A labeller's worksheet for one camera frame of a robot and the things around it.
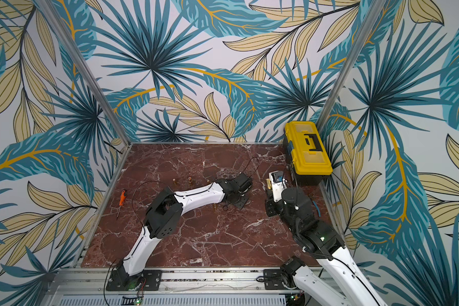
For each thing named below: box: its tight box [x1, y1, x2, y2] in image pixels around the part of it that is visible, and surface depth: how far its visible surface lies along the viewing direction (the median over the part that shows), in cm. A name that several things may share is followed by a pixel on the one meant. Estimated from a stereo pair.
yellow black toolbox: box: [283, 121, 334, 187], surface depth 99 cm
